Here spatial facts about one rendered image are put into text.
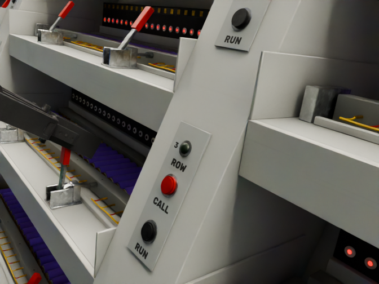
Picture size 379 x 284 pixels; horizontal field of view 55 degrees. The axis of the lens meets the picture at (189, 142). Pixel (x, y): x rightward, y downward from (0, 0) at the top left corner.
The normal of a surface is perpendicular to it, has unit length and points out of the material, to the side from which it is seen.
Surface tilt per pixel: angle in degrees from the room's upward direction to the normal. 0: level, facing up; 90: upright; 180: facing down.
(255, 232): 90
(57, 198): 90
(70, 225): 21
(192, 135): 90
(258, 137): 111
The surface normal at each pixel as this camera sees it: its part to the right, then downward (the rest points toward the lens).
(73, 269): -0.78, 0.08
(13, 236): 0.13, -0.95
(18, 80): 0.62, 0.31
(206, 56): -0.68, -0.26
